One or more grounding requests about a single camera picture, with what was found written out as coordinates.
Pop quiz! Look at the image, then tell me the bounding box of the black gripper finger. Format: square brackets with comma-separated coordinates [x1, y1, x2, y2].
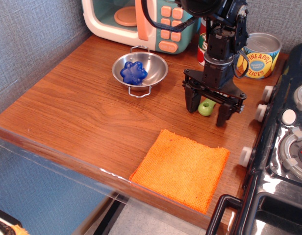
[185, 84, 201, 113]
[216, 103, 235, 127]

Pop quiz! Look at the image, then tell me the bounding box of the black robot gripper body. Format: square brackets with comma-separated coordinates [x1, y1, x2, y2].
[183, 55, 247, 113]

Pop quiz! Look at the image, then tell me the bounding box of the grey spatula green handle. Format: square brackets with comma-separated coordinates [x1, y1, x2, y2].
[198, 98, 216, 117]

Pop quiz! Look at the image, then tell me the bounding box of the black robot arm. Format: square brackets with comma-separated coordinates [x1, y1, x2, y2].
[177, 0, 249, 127]

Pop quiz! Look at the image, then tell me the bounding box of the white stove knob middle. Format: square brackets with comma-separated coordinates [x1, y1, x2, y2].
[254, 104, 267, 122]

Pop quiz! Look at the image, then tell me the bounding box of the white stove knob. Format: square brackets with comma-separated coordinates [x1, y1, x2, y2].
[261, 86, 274, 103]
[254, 104, 267, 122]
[239, 146, 253, 167]

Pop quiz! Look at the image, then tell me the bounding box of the tomato sauce can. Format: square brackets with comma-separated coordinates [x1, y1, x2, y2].
[197, 18, 207, 66]

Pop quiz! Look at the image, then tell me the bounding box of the white stove knob lower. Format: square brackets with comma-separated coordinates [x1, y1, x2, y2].
[239, 146, 253, 167]

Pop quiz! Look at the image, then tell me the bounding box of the white stove knob upper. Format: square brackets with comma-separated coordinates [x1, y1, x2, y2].
[261, 86, 274, 103]

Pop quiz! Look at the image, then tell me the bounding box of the pineapple slices can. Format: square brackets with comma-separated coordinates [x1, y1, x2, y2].
[237, 32, 282, 79]

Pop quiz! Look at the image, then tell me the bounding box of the small steel bowl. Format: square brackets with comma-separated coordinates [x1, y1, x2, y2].
[112, 45, 168, 98]

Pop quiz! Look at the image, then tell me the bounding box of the blue flower-shaped toy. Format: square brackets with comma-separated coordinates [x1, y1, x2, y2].
[120, 61, 148, 85]

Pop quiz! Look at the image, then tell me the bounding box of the orange woven cloth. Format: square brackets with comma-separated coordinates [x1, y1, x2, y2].
[129, 129, 230, 214]

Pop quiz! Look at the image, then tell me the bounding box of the toy microwave teal and cream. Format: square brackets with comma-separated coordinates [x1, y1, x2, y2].
[81, 0, 201, 54]

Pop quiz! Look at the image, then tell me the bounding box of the black toy stove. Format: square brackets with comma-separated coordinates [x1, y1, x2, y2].
[206, 43, 302, 235]

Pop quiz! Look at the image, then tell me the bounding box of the orange toy plate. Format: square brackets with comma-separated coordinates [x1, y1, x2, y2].
[114, 6, 137, 27]

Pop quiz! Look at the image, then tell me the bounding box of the black braided cable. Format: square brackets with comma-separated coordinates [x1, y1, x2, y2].
[140, 0, 198, 32]

